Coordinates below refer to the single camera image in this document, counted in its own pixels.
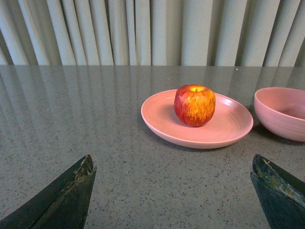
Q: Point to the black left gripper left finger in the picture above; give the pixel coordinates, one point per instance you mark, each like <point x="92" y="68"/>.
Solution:
<point x="63" y="204"/>

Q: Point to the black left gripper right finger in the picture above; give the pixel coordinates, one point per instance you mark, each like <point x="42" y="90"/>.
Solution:
<point x="281" y="195"/>

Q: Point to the pink plastic bowl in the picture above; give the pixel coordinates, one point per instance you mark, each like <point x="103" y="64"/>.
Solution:
<point x="281" y="111"/>

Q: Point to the red yellow apple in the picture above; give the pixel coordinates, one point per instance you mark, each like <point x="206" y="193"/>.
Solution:
<point x="194" y="104"/>

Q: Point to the pink plastic plate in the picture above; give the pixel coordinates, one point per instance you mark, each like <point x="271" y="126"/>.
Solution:
<point x="230" y="122"/>

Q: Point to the grey pleated curtain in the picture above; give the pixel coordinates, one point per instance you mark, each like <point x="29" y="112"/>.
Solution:
<point x="153" y="32"/>

